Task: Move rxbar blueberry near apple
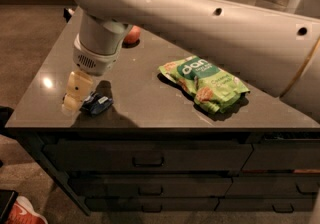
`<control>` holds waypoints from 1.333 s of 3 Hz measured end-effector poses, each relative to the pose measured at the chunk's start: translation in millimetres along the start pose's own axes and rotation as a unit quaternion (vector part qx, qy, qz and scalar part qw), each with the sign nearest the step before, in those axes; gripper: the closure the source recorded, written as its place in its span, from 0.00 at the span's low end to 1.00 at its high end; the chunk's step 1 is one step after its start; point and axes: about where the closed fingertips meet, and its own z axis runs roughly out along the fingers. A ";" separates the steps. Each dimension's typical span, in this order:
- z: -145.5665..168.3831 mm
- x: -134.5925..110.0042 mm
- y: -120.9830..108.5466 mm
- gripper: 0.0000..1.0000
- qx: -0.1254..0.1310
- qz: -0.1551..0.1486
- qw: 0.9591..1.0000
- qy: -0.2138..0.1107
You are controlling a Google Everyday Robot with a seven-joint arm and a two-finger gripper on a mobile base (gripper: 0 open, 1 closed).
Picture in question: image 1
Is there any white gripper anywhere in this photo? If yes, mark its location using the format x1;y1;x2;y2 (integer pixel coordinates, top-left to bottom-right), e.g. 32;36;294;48
62;33;124;112

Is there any blue rxbar blueberry wrapper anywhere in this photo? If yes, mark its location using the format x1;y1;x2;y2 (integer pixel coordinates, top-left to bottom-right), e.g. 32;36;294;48
80;92;113;116

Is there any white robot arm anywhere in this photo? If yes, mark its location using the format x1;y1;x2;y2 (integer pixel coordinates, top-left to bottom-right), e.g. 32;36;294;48
74;0;320;120

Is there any red apple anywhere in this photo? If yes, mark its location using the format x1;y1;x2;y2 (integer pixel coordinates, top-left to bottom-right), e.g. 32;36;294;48
123;26;141;45

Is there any small black white object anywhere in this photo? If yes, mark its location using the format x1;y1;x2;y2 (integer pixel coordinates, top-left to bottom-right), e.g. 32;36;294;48
63;8;75;21

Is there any dark drawer cabinet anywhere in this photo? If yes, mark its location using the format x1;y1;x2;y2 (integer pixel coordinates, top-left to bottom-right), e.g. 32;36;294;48
18;131;320;214

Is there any black box on floor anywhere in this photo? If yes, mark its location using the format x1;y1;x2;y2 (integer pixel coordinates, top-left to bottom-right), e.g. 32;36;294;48
0;190;18;224

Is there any green chip bag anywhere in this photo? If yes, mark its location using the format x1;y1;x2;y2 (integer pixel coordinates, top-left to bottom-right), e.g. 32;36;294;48
159;56;250;114

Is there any orange sneaker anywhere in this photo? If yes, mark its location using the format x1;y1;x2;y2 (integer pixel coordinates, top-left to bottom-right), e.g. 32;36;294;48
4;196;48;224

